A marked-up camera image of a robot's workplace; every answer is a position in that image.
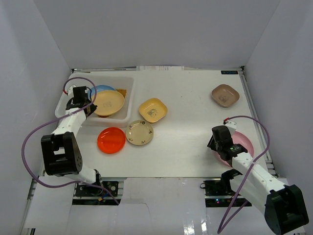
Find tan round plate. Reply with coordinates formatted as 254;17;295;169
94;90;125;116

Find pink round plate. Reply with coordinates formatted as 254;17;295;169
214;131;254;166

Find blue round plate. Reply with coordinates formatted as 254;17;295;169
88;85;116;97

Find woven fan-shaped basket plate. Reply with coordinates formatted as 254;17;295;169
99;89;127;119

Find brown square dish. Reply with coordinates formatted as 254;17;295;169
211;84;240;108

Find yellow square panda dish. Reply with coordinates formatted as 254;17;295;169
138;98;168;123

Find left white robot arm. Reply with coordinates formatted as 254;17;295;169
41;86;103;195

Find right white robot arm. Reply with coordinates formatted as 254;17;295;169
207;122;309;235

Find white plastic bin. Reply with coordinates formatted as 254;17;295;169
55;72;135;128

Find orange round plate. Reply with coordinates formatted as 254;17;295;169
97;127;126;154

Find beige patterned small plate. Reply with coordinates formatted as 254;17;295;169
125;120;154;146

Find paper sheet at back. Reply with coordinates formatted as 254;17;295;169
136;66;184;71

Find dark table label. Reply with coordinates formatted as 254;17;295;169
221;70;238;75

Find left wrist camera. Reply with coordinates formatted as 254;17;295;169
63;85;77;97

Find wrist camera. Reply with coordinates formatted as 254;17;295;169
223;118;237;135
63;85;77;97

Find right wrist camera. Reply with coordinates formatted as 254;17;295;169
223;118;237;135

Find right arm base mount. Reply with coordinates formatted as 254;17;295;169
200;180;235;208

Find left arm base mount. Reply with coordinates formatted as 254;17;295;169
72;181;122;206

